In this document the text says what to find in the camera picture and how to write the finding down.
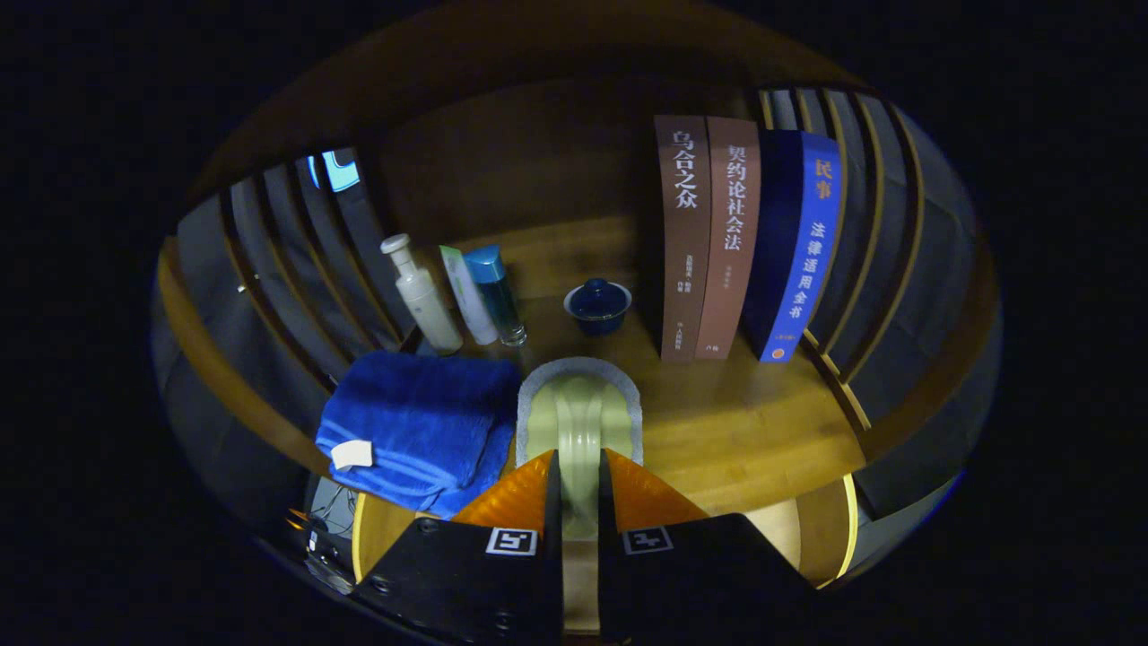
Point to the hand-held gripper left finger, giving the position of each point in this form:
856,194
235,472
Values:
466,574

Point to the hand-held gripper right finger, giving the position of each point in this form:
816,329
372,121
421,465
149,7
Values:
700,579

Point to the wooden countertop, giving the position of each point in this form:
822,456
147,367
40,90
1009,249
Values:
735,422

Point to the wooden cabinet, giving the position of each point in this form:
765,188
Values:
538,135

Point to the folded blue towel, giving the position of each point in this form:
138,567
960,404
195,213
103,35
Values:
413,413

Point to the white pump bottle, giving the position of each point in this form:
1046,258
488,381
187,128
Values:
426,305

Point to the white green tube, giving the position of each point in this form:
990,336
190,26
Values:
468,301

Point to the teal bottle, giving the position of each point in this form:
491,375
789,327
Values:
498,296

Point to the blue lidded teacup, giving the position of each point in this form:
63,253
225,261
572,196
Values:
597,305

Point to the dark brown book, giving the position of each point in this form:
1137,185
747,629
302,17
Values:
686,251

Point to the light brown book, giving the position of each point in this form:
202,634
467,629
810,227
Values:
728,251

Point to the blue book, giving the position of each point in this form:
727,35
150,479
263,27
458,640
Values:
807,260

